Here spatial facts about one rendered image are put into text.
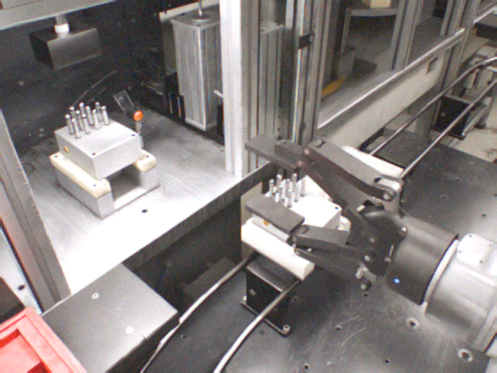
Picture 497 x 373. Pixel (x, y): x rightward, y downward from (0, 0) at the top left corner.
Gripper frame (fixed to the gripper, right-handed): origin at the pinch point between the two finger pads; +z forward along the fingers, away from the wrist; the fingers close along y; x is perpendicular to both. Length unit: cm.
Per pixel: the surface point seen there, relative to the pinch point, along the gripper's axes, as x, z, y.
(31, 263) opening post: 21.9, 21.5, -11.9
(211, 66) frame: -27.7, 38.1, -5.3
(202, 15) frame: -29, 42, 4
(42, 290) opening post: 22.1, 21.5, -17.3
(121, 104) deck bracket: -20, 64, -20
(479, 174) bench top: -89, -9, -44
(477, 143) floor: -231, 18, -112
